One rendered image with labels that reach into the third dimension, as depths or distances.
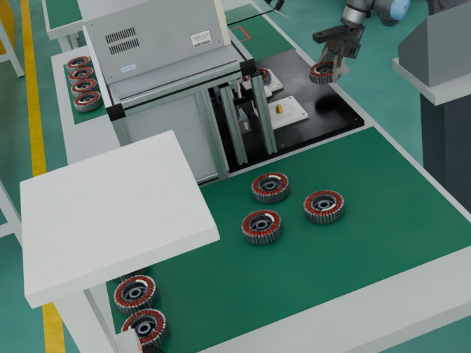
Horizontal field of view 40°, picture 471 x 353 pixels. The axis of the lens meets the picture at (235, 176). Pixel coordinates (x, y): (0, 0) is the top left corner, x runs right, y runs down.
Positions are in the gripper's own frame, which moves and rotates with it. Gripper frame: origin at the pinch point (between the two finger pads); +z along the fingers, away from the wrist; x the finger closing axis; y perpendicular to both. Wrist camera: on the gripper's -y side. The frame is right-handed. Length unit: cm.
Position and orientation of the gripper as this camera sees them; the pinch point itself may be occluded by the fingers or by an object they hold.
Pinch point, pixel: (324, 74)
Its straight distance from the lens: 230.3
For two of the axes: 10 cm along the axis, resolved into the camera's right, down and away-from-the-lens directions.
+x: -2.9, -5.2, 8.0
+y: 9.1, 1.2, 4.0
